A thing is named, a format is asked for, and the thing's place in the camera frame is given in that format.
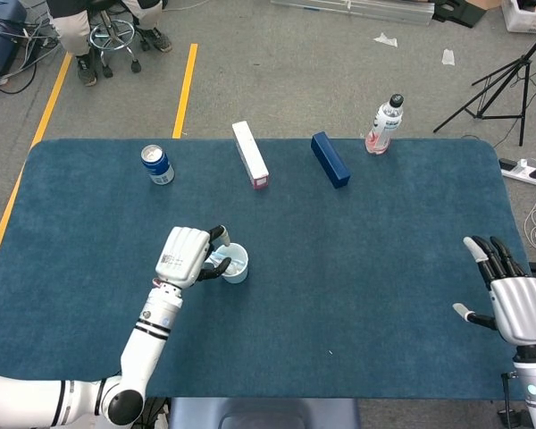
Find blue soda can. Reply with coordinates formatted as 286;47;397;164
140;144;175;186

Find tangled floor cables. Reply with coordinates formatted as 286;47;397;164
0;8;63;95

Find person in beige trousers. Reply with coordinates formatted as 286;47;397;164
46;0;173;87

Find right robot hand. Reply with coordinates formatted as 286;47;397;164
452;235;536;346

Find blue felt table mat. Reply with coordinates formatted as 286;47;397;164
0;137;536;400

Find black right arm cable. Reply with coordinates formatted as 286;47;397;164
498;370;526;429

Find aluminium profile rails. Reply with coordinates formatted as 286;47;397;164
270;0;437;27

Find white power strip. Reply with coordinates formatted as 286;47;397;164
498;157;536;187

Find black tripod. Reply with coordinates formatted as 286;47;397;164
432;21;536;147

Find white pink box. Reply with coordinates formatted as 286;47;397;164
231;121;270;192

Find dark blue long box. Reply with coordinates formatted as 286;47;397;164
310;130;352;189

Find white storage bin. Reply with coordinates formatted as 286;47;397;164
499;0;536;34

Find chrome swivel stool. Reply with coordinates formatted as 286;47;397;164
88;0;149;78

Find white cup with handle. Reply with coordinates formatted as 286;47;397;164
203;241;250;285

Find black foam pieces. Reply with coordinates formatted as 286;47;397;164
431;0;483;29

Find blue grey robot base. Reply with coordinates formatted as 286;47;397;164
167;397;361;429

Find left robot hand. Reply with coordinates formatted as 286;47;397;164
154;224;232;290

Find light blue toothbrush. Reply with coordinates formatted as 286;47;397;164
207;249;233;267

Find pink drink plastic bottle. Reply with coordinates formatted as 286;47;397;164
364;93;406;156

